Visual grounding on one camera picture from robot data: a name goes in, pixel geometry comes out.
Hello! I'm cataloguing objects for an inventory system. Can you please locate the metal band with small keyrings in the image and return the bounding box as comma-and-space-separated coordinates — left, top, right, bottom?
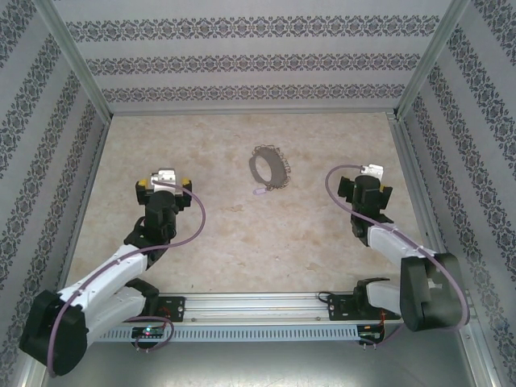
248, 144, 292, 190

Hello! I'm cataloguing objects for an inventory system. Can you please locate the grey metal sheet panel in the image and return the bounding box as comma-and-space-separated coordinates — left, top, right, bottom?
40, 340, 476, 387

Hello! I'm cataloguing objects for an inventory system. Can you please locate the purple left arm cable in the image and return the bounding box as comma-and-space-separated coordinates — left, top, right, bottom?
47, 180, 209, 378

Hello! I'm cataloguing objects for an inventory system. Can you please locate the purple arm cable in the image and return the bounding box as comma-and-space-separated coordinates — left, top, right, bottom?
325, 164, 471, 352
47, 180, 209, 378

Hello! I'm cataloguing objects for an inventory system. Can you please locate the aluminium table side rail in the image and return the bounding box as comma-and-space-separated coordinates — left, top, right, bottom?
54, 114, 116, 294
390, 114, 471, 294

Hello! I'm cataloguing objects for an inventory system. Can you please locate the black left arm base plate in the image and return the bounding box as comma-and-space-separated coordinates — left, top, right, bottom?
120, 296, 187, 323

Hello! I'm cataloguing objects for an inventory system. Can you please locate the long aluminium table edge rail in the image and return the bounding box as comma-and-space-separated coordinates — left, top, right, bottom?
107, 105, 400, 116

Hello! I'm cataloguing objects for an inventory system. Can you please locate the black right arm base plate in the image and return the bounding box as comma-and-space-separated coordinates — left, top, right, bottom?
327, 293, 402, 323

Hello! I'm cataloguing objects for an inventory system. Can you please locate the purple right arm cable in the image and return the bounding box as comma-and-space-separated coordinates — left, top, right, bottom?
325, 164, 471, 352

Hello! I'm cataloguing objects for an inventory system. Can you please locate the aluminium mounting rail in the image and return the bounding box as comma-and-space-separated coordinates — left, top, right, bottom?
38, 292, 475, 323

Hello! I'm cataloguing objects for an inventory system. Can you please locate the aluminium frame post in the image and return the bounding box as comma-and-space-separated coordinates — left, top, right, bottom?
394, 0, 472, 119
34, 0, 116, 119

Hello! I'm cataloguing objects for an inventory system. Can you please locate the slotted grey cable duct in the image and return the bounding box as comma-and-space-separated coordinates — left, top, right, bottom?
88, 325, 360, 342

